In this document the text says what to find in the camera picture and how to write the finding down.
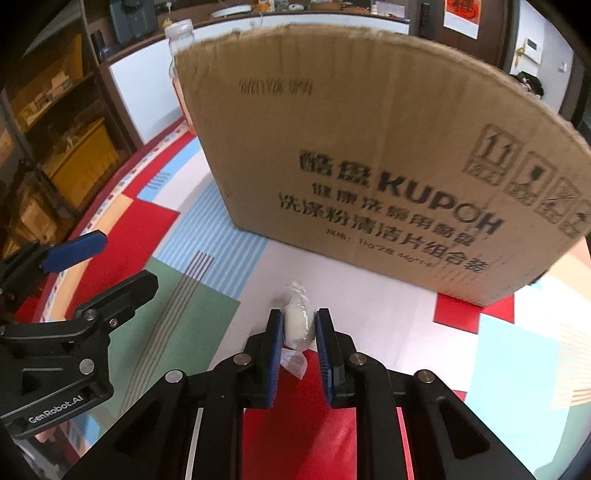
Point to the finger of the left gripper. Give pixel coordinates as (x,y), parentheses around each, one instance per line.
(23,270)
(121,301)

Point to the black water dispenser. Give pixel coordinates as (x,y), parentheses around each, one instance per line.
(132,19)

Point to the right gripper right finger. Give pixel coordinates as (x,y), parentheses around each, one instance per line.
(407,426)

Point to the white candy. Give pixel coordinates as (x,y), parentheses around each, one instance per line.
(298,331)

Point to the white wall intercom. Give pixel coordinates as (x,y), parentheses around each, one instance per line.
(532,50)

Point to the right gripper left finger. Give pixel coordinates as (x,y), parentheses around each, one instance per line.
(190,426)

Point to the brown cardboard box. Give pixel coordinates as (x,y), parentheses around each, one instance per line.
(401,156)

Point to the red fu door poster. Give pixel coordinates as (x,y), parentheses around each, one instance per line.
(463,16)

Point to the colourful patchwork tablecloth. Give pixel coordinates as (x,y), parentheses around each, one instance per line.
(522,365)

